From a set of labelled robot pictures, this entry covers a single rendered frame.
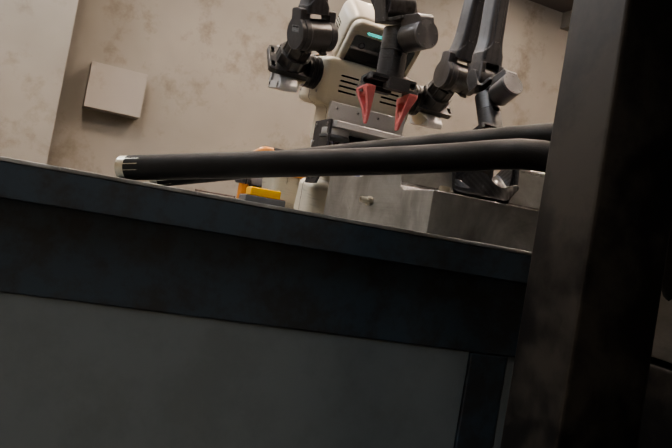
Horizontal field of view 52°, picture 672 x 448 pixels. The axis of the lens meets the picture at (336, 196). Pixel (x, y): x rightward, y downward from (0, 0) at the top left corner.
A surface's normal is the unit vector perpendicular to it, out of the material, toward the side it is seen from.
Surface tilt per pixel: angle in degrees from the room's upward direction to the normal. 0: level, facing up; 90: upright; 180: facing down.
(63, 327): 90
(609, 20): 90
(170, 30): 90
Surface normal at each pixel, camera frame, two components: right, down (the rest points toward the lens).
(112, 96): 0.40, 0.04
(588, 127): -0.94, -0.18
